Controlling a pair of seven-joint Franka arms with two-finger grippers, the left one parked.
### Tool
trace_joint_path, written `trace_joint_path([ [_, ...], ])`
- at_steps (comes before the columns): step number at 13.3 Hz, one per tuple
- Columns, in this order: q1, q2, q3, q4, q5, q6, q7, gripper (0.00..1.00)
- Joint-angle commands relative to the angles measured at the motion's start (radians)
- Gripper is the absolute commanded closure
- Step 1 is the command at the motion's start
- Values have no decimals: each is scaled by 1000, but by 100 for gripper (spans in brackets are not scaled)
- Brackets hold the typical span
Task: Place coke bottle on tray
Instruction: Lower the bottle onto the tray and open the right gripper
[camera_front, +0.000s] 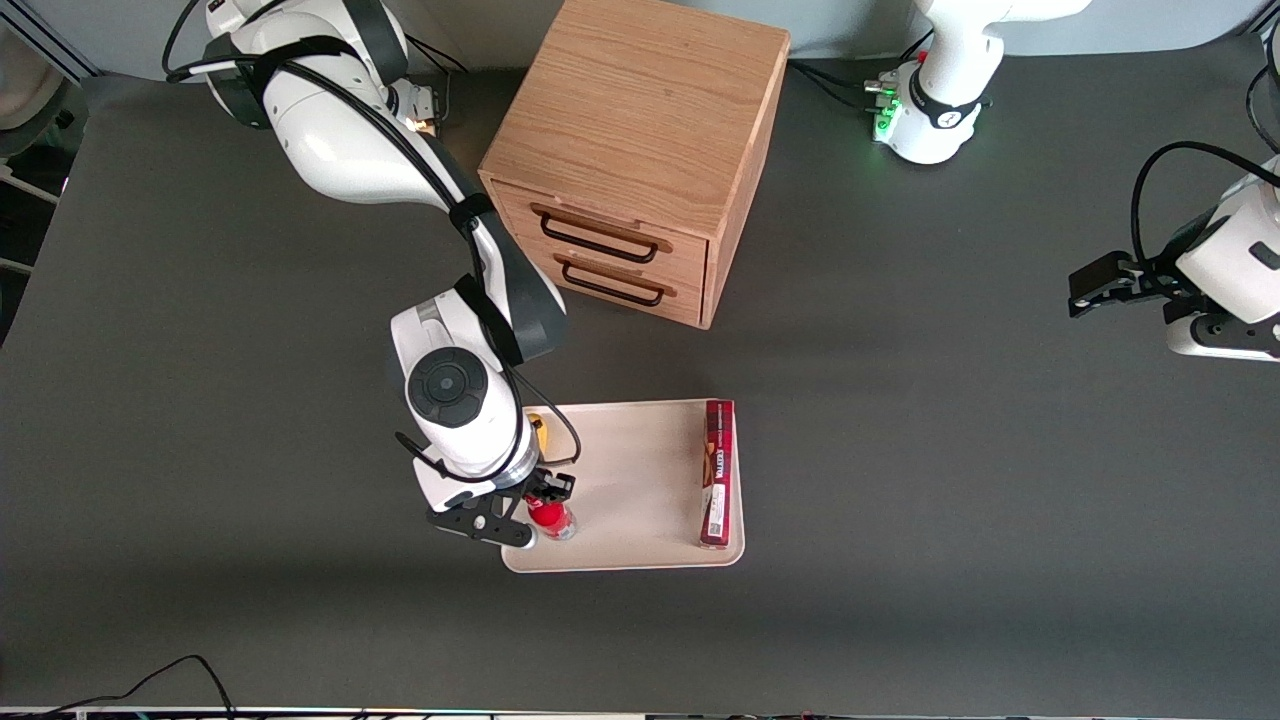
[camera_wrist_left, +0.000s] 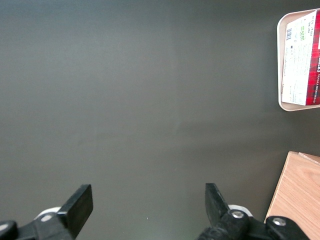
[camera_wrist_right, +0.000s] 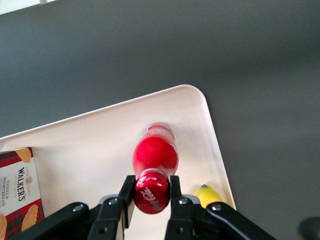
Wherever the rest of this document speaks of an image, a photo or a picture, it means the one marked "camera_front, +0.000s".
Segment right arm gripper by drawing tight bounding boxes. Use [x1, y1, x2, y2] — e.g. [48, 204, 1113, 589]
[427, 470, 578, 551]

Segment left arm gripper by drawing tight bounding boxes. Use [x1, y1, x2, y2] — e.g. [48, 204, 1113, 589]
[1067, 228, 1201, 320]

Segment red coke bottle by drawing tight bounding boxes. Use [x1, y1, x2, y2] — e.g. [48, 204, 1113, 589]
[526, 495, 579, 543]

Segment cream rectangular tray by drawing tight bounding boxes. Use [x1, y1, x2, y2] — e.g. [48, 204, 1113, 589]
[500, 398, 747, 575]

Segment red snack box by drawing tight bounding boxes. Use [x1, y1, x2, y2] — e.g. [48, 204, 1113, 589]
[699, 399, 739, 550]

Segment wooden drawer front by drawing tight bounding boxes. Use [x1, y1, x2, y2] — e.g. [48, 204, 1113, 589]
[518, 235, 709, 329]
[490, 178, 713, 293]

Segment wooden drawer cabinet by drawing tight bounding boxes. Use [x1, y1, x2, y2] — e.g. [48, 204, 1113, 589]
[478, 0, 793, 331]

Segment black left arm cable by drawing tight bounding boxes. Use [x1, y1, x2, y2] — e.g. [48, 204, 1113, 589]
[1129, 140, 1280, 267]

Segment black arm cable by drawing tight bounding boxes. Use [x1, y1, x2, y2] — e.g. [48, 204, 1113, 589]
[1129, 140, 1280, 267]
[163, 0, 584, 493]

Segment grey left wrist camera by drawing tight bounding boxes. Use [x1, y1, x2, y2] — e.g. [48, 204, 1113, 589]
[1164, 298, 1280, 362]

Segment black drawer handle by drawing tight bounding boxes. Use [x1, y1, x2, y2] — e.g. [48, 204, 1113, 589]
[529, 203, 674, 266]
[553, 253, 678, 309]

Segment black hanging cable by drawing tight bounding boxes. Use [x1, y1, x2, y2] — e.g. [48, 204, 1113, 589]
[1244, 22, 1280, 153]

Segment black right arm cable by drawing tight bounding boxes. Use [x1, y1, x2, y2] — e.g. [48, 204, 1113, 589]
[163, 0, 584, 493]

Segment black left base cables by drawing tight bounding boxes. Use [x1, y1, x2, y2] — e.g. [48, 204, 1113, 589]
[787, 56, 903, 115]

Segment black base cables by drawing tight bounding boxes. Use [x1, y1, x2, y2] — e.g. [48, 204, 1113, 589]
[403, 33, 471, 79]
[787, 56, 903, 115]

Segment black loose table cable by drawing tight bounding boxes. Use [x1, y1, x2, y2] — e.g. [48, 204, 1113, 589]
[0, 654, 237, 720]

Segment black right base cables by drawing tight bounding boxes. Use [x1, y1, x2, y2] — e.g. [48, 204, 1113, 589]
[403, 33, 471, 79]

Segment grey metal frame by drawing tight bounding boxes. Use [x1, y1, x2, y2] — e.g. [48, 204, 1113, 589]
[0, 18, 93, 281]

